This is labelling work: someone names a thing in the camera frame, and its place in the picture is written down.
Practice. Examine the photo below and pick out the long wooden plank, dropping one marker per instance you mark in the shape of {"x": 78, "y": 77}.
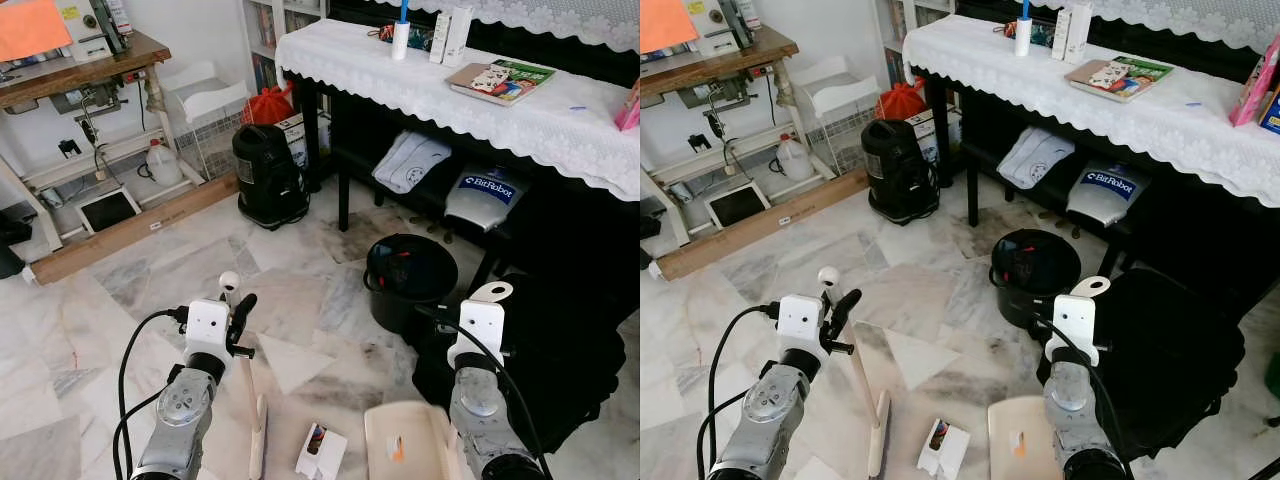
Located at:
{"x": 130, "y": 232}
{"x": 760, "y": 228}

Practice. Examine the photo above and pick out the black upright piano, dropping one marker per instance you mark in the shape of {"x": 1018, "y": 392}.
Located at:
{"x": 1170, "y": 35}
{"x": 540, "y": 38}

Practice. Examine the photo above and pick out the white lace tablecloth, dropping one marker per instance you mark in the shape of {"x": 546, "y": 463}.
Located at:
{"x": 540, "y": 120}
{"x": 1170, "y": 115}

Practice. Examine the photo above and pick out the orange card sheet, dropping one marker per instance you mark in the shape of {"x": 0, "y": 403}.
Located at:
{"x": 30, "y": 28}
{"x": 665, "y": 22}

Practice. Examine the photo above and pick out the wooden broom with white knob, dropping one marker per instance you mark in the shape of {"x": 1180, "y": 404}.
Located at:
{"x": 829, "y": 277}
{"x": 229, "y": 282}

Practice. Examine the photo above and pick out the white plastic jug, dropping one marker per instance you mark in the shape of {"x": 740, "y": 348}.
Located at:
{"x": 793, "y": 160}
{"x": 163, "y": 165}

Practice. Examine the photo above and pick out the large black bag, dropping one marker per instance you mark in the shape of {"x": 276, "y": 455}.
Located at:
{"x": 1170, "y": 360}
{"x": 560, "y": 350}

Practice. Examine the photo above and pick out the pink package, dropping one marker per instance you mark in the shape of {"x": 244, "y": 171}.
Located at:
{"x": 630, "y": 110}
{"x": 1255, "y": 85}

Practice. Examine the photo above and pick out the black cylindrical vacuum cleaner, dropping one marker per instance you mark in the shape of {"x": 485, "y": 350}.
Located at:
{"x": 898, "y": 170}
{"x": 268, "y": 175}

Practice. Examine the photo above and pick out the blue box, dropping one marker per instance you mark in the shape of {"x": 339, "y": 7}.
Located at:
{"x": 1272, "y": 112}

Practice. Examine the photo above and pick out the white carton box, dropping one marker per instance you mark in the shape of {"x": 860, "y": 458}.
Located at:
{"x": 440, "y": 40}
{"x": 460, "y": 35}
{"x": 1061, "y": 35}
{"x": 1082, "y": 30}

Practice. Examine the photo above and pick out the green cover picture book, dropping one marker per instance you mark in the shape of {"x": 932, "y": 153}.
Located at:
{"x": 1120, "y": 77}
{"x": 500, "y": 80}

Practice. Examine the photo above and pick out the grey BitRobot garment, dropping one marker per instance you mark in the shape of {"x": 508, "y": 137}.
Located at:
{"x": 485, "y": 195}
{"x": 1108, "y": 190}

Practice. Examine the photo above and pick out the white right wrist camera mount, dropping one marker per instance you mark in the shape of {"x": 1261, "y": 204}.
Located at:
{"x": 478, "y": 330}
{"x": 1072, "y": 325}

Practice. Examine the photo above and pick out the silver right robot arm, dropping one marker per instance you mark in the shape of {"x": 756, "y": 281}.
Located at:
{"x": 1075, "y": 410}
{"x": 480, "y": 410}

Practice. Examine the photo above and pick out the wooden sewing desk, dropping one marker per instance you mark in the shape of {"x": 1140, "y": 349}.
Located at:
{"x": 90, "y": 62}
{"x": 720, "y": 58}

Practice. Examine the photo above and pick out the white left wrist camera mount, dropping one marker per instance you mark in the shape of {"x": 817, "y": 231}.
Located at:
{"x": 207, "y": 325}
{"x": 800, "y": 322}

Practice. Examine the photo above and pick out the white lace piano cover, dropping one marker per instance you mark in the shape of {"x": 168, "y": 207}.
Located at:
{"x": 560, "y": 15}
{"x": 1180, "y": 12}

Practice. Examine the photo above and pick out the black round bin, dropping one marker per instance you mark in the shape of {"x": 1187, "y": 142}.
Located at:
{"x": 1035, "y": 262}
{"x": 410, "y": 270}

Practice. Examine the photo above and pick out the white folded garment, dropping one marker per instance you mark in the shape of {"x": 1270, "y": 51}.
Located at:
{"x": 410, "y": 160}
{"x": 1035, "y": 157}

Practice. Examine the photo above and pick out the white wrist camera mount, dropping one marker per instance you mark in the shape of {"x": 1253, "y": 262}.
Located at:
{"x": 478, "y": 330}
{"x": 800, "y": 322}
{"x": 1072, "y": 325}
{"x": 207, "y": 325}

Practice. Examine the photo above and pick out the white sewing machine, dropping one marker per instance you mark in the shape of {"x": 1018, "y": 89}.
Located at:
{"x": 85, "y": 25}
{"x": 715, "y": 22}

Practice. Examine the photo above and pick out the white plastic tray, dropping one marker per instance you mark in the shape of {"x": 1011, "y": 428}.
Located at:
{"x": 840, "y": 82}
{"x": 210, "y": 88}

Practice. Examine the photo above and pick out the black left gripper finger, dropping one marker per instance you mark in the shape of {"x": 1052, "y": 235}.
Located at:
{"x": 244, "y": 315}
{"x": 843, "y": 310}

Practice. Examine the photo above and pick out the white tablet with dark screen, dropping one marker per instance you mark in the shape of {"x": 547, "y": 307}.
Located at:
{"x": 738, "y": 205}
{"x": 108, "y": 210}

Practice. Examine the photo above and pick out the white bookshelf with books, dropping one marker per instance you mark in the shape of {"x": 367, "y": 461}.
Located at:
{"x": 895, "y": 25}
{"x": 265, "y": 30}

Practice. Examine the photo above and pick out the red tied bag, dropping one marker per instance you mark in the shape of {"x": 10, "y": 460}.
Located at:
{"x": 900, "y": 102}
{"x": 270, "y": 105}

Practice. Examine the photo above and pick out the black piano bench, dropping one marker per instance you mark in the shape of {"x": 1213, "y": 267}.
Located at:
{"x": 345, "y": 190}
{"x": 972, "y": 190}

